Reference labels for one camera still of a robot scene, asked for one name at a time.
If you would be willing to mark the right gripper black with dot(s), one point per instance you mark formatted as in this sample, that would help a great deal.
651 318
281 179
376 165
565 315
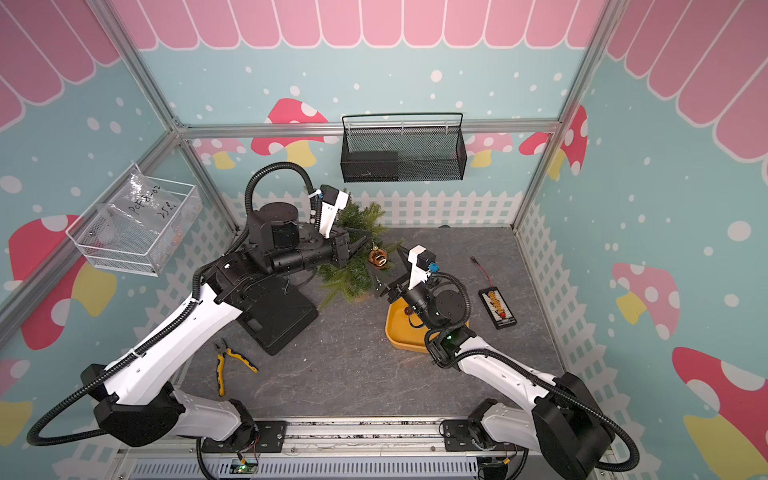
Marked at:
395 284

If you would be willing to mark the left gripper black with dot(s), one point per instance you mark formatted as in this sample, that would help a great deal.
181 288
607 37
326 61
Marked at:
339 239

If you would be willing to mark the orange shiny ball ornament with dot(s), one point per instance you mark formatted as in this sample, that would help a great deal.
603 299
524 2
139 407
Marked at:
378 257

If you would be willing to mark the small green christmas tree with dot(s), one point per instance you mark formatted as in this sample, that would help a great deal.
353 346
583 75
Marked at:
353 282

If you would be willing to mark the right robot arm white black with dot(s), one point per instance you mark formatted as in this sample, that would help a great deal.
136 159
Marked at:
556 416

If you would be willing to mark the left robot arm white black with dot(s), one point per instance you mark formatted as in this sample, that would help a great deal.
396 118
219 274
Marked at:
132 398

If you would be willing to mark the yellow plastic tray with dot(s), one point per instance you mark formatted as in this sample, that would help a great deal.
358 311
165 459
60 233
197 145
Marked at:
405 332

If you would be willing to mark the black box in mesh basket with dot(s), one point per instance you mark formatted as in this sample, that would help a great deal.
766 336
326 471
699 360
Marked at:
369 166

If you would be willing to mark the black flat box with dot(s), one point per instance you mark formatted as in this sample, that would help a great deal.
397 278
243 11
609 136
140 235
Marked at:
274 313

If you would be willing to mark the clear plastic bag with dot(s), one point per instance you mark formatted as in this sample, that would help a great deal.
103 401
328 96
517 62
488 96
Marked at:
140 217

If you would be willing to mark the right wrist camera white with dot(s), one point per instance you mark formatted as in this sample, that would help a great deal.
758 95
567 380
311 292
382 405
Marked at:
423 265

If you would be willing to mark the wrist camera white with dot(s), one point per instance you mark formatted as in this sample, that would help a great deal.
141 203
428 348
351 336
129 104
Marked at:
332 201
423 265

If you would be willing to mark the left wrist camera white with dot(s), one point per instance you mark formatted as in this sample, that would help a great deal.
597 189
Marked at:
332 201

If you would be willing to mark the black wire mesh basket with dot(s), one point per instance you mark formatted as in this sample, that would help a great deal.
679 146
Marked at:
430 146

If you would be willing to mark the black charging board with wire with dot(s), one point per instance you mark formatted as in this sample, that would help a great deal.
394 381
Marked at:
500 314

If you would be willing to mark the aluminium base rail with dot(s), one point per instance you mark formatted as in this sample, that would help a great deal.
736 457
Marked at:
339 448

